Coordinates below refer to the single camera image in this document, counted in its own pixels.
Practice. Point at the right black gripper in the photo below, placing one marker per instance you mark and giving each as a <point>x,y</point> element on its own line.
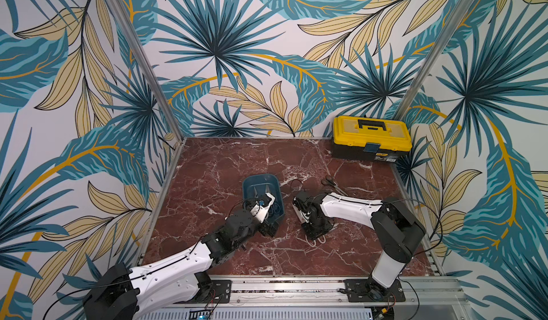
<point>312,224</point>

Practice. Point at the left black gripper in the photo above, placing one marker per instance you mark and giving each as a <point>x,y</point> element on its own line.
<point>265,229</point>

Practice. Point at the blue handled scissors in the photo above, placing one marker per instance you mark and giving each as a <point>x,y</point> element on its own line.
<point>276,210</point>

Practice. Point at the teal plastic storage box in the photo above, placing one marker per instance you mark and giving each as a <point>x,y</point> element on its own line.
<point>257,185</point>

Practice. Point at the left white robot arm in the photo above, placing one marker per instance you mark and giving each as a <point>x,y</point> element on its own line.
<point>128,293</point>

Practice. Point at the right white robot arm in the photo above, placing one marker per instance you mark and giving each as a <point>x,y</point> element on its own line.
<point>399,231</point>

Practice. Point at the yellow black toolbox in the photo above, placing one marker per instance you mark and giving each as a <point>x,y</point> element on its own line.
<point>369,139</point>

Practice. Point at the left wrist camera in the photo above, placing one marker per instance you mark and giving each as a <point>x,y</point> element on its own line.
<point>262,206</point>

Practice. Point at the grey handled scissors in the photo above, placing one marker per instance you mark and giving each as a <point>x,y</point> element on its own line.
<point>330,182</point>

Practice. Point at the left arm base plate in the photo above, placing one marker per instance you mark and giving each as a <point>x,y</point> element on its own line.
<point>215,291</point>

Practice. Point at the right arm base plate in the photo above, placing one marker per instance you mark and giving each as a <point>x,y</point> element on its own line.
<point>370,291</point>

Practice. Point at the aluminium front rail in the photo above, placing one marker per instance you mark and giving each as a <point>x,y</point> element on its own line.
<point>319,298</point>

